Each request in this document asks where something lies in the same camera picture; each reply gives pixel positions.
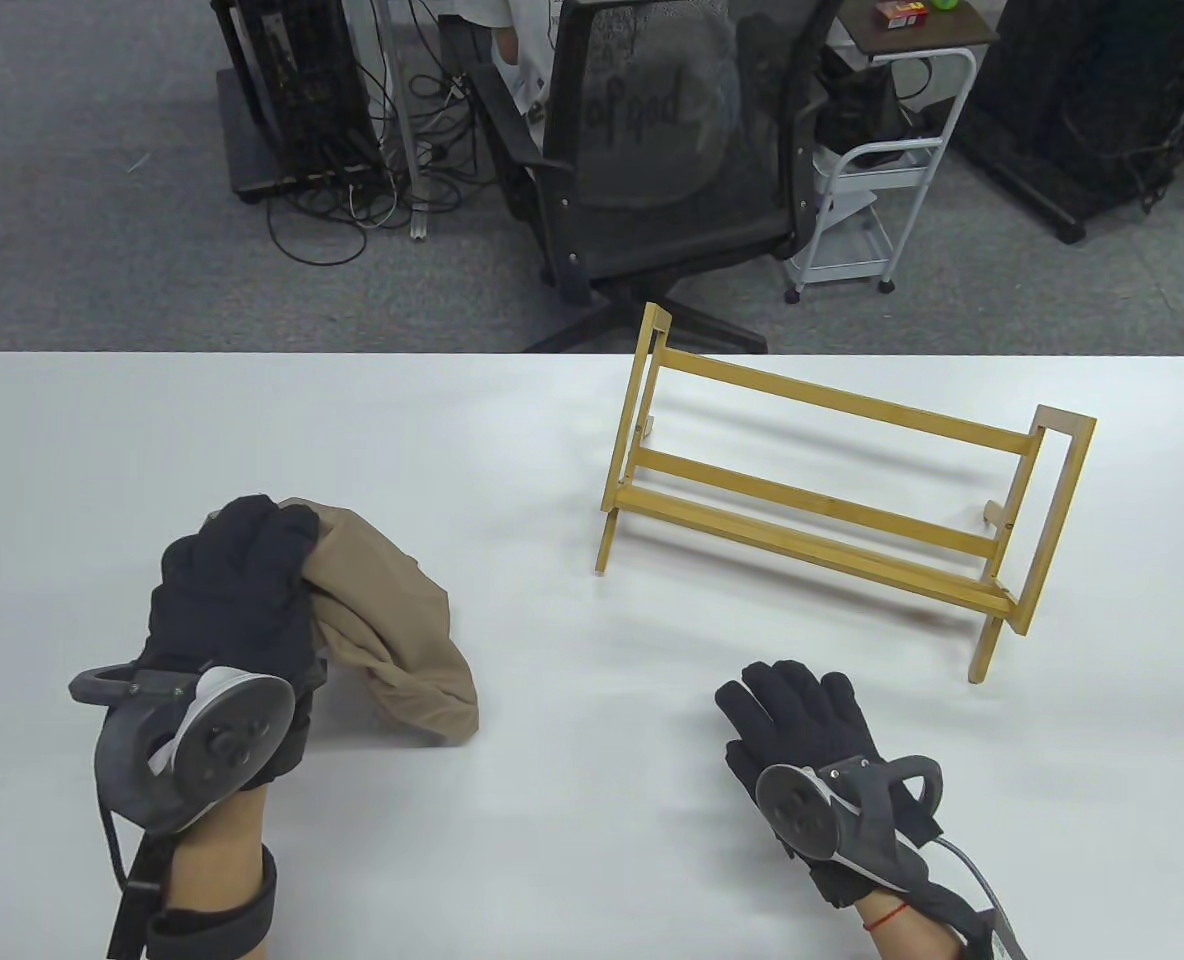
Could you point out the person's left hand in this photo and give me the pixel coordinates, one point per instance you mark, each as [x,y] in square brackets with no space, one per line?
[232,590]

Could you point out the person's right hand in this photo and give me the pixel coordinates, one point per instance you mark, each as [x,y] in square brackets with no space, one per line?
[802,720]

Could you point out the tan shorts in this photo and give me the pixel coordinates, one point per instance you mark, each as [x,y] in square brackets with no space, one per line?
[392,620]

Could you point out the wooden book rack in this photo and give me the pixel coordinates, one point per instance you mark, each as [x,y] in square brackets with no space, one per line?
[802,505]

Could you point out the person's right forearm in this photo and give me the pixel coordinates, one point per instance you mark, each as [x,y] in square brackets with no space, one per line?
[912,935]

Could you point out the person's left forearm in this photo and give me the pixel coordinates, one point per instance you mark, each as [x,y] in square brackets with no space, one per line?
[217,850]

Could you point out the black equipment rack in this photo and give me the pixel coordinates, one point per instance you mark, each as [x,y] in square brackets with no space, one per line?
[292,90]

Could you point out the black mesh covered rack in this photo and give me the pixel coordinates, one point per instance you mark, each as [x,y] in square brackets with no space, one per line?
[1102,100]

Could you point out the grey right hand tracker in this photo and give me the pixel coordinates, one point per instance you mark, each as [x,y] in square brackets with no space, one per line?
[802,820]

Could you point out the grey hand tracker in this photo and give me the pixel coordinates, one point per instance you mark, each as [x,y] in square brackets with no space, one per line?
[212,745]
[802,820]

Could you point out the grey left hand tracker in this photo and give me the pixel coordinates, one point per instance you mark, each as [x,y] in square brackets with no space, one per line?
[212,745]

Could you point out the white metal leg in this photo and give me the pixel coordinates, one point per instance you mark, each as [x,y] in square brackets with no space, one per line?
[402,110]

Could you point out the black office chair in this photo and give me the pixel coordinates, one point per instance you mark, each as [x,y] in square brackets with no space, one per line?
[662,170]

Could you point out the black bag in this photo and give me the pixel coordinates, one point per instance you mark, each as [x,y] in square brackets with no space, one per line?
[857,100]

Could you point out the white rolling cart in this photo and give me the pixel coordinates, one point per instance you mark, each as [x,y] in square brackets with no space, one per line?
[912,45]

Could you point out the red box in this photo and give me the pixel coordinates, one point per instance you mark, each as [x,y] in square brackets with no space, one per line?
[902,12]

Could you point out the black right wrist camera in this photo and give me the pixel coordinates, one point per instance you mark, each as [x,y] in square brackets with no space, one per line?
[972,925]

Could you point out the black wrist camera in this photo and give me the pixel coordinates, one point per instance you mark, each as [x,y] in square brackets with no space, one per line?
[212,925]
[972,925]

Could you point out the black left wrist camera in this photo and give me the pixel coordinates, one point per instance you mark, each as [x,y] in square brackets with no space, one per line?
[212,925]

